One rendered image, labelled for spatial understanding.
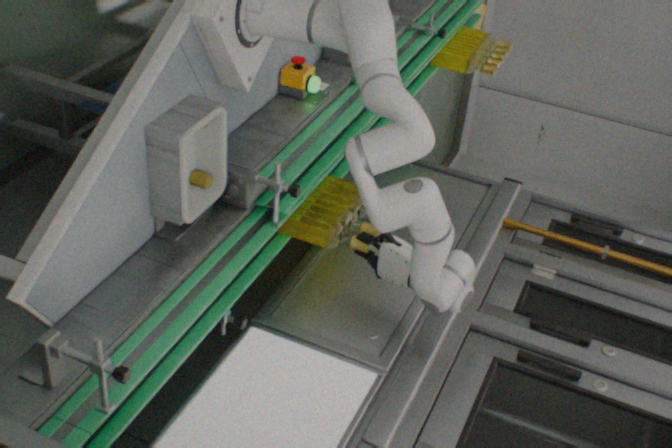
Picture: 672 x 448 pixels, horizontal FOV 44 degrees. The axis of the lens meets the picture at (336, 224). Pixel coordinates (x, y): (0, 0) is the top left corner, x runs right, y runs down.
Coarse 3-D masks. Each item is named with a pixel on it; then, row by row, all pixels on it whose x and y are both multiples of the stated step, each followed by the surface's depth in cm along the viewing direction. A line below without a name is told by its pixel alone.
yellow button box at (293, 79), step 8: (288, 64) 222; (304, 64) 223; (288, 72) 219; (296, 72) 218; (304, 72) 219; (312, 72) 222; (280, 80) 221; (288, 80) 220; (296, 80) 219; (304, 80) 218; (280, 88) 222; (288, 88) 221; (296, 88) 220; (304, 88) 220; (296, 96) 221; (304, 96) 222
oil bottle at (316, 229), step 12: (300, 216) 200; (312, 216) 200; (324, 216) 201; (288, 228) 201; (300, 228) 199; (312, 228) 198; (324, 228) 197; (336, 228) 197; (312, 240) 200; (324, 240) 198; (336, 240) 197
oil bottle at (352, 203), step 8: (312, 192) 208; (320, 192) 209; (328, 192) 209; (336, 192) 209; (328, 200) 207; (336, 200) 206; (344, 200) 207; (352, 200) 207; (360, 200) 208; (352, 208) 205; (360, 208) 207
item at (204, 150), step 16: (224, 112) 178; (192, 128) 168; (208, 128) 182; (224, 128) 181; (192, 144) 184; (208, 144) 184; (224, 144) 183; (192, 160) 186; (208, 160) 187; (224, 160) 185; (224, 176) 188; (192, 192) 186; (208, 192) 187; (192, 208) 182
